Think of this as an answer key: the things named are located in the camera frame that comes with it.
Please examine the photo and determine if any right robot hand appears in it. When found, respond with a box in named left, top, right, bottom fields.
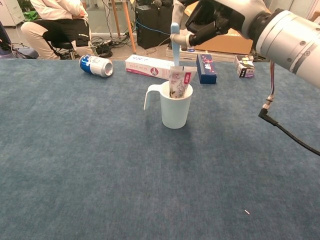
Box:
left=170, top=0, right=272, bottom=51

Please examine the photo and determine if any light blue toothbrush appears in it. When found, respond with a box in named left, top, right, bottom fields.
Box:
left=170, top=21, right=181, bottom=68

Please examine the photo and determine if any white toothpaste tube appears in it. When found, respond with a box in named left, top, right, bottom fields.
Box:
left=168, top=65, right=198, bottom=99

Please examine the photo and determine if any long white toothpaste box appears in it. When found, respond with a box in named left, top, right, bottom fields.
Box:
left=124, top=54, right=180, bottom=81

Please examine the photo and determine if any small black box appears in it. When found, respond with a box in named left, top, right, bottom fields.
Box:
left=233, top=54, right=256, bottom=79

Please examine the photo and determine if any dark blue long box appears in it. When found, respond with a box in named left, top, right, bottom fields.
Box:
left=196, top=53, right=218, bottom=85

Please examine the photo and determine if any black computer tower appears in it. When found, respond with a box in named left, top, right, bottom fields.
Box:
left=134, top=4, right=176, bottom=50

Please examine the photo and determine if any wooden easel leg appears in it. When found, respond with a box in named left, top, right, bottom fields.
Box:
left=111, top=0, right=137, bottom=54

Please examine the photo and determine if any blue white drink can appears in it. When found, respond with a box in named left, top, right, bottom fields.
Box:
left=79, top=54, right=114, bottom=78

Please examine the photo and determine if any seated person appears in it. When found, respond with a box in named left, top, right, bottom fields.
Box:
left=19, top=0, right=95, bottom=60

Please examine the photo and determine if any blue felt table mat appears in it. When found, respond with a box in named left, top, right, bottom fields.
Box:
left=0, top=58, right=320, bottom=240

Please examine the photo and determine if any blue padded chair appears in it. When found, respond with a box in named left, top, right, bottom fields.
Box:
left=0, top=21, right=40, bottom=60

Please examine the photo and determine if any white cabinet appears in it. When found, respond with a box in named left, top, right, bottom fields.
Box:
left=0, top=0, right=26, bottom=27

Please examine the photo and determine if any aluminium rail stack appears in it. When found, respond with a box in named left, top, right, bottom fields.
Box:
left=165, top=46, right=251, bottom=63

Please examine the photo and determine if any pale blue handled cup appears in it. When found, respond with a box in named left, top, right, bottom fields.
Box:
left=143, top=79, right=194, bottom=130

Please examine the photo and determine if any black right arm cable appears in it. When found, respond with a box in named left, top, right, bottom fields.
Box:
left=258, top=61, right=320, bottom=156

